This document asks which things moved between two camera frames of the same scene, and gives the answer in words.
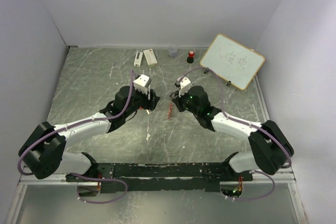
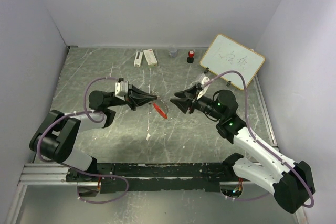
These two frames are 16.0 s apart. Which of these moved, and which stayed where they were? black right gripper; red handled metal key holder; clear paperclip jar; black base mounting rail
Moved: red handled metal key holder
Stayed: black base mounting rail; clear paperclip jar; black right gripper
